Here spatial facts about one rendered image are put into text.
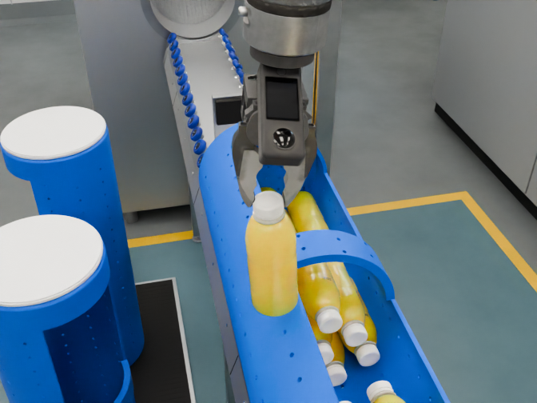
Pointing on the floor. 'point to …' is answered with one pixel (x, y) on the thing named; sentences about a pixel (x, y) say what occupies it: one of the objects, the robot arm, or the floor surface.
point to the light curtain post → (326, 85)
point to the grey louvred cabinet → (492, 87)
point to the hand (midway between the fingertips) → (268, 201)
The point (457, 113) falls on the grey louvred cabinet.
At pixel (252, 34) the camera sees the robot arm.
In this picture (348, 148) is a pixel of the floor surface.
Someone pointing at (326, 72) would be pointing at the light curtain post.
